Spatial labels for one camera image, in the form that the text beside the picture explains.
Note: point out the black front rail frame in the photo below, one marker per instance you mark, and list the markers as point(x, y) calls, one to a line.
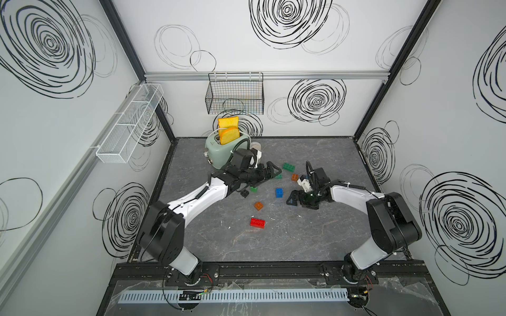
point(216, 273)

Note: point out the rear yellow toast slice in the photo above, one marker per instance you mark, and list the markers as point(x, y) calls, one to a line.
point(229, 122)

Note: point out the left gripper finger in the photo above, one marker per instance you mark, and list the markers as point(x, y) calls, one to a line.
point(265, 182)
point(272, 170)

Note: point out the small orange lego brick front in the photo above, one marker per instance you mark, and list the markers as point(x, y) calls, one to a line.
point(258, 206)

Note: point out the small black lego brick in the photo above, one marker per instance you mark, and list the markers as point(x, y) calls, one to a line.
point(244, 193)

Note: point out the red long lego brick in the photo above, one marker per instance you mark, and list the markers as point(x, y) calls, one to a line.
point(257, 223)

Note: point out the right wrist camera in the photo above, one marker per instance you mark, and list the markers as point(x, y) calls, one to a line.
point(304, 183)

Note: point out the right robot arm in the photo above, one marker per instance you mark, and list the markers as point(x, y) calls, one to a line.
point(392, 225)

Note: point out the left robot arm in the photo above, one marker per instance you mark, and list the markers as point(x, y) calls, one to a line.
point(161, 233)

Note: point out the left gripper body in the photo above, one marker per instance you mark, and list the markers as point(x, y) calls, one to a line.
point(255, 176)

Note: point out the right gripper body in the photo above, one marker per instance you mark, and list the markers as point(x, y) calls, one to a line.
point(309, 199)

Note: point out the blue square lego brick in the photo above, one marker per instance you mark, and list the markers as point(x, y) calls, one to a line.
point(279, 192)

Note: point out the black wire basket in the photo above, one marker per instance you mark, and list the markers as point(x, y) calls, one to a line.
point(241, 91)

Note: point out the white slotted cable duct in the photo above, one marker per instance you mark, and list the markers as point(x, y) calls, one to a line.
point(234, 296)

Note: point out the white mesh wall shelf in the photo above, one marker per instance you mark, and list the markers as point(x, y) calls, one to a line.
point(134, 117)

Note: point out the mint green toaster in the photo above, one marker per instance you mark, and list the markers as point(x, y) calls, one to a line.
point(218, 154)

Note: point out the front orange toast slice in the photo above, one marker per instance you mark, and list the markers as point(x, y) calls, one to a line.
point(229, 135)

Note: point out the beige speckled cup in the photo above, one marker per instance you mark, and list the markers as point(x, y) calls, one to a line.
point(256, 146)

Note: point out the dark green long lego brick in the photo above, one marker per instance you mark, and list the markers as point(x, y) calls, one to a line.
point(288, 167)

